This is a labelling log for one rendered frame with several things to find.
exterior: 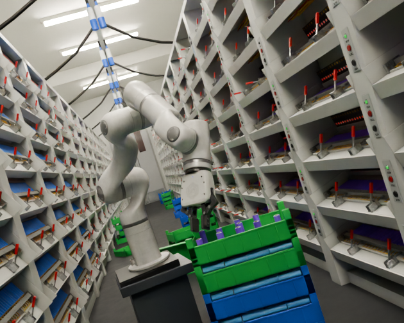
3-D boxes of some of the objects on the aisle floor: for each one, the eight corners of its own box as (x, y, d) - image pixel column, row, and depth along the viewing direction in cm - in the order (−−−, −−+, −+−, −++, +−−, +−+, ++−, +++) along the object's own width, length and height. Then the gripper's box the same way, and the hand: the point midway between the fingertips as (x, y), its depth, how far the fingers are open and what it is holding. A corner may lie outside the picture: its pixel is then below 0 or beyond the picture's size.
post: (288, 257, 264) (193, -38, 262) (283, 254, 273) (191, -30, 271) (320, 245, 266) (226, -46, 265) (313, 243, 276) (224, -39, 274)
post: (341, 286, 194) (213, -116, 193) (332, 281, 204) (210, -102, 202) (384, 269, 197) (258, -126, 196) (373, 265, 206) (252, -112, 205)
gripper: (227, 166, 138) (231, 227, 132) (185, 179, 148) (186, 236, 141) (211, 160, 133) (215, 223, 126) (168, 173, 142) (170, 233, 136)
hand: (199, 223), depth 135 cm, fingers open, 3 cm apart
